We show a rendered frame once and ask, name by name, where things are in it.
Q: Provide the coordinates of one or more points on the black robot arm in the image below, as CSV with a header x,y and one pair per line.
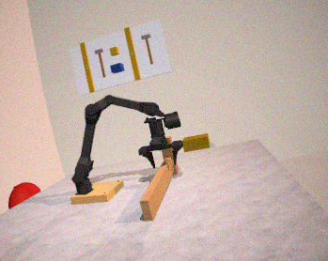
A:
x,y
92,114

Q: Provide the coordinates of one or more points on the light wooden plank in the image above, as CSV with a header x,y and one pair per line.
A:
x,y
155,191

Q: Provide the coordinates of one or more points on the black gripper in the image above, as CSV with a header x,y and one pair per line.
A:
x,y
145,150

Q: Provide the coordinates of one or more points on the wooden post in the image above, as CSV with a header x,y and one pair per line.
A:
x,y
168,153

